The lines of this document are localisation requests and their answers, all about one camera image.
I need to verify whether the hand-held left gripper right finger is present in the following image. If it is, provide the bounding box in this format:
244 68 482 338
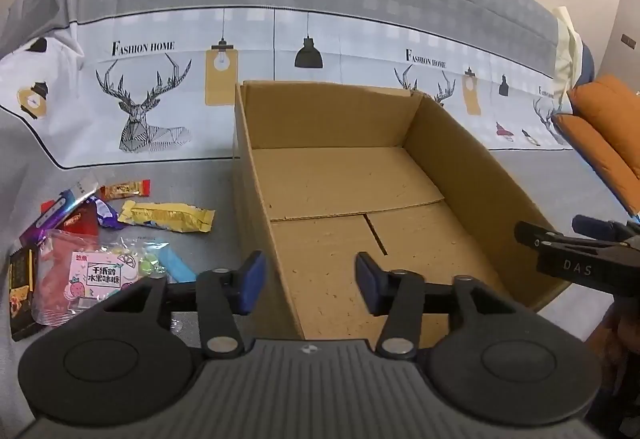
355 253 536 361

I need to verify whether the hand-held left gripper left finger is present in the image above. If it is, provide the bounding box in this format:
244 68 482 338
95 250 267 361

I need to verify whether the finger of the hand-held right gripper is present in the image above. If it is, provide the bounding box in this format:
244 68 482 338
515 220 576 252
571 214 640 242

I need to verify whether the light blue wafer stick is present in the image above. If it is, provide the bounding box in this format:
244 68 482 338
159 246 197 284

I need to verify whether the brown cardboard box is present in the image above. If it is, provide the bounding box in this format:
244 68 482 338
231 80 572 341

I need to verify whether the yellow snack packet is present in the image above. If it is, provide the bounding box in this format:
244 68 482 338
117 200 216 235

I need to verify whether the orange red candy bar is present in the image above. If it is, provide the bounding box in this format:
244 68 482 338
98 178 153 200

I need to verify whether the small purple wrapper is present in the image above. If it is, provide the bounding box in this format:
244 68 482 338
94 198 122 231

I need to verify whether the pink clear candy bag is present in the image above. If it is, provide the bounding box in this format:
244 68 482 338
30 229 173 328

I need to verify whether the red snack pouch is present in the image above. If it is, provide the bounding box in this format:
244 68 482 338
40 199 102 238

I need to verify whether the long purple biscuit packet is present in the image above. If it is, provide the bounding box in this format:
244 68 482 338
19 176 99 246

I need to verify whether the black chocolate packet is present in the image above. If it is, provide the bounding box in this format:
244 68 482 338
8 246 40 343

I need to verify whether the orange pillow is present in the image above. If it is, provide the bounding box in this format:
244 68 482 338
551 111 640 216
566 74 640 154

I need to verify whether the dark blue pillow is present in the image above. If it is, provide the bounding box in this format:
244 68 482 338
575 43 597 87

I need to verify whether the cream pillow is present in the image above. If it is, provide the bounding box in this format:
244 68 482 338
551 5 583 92

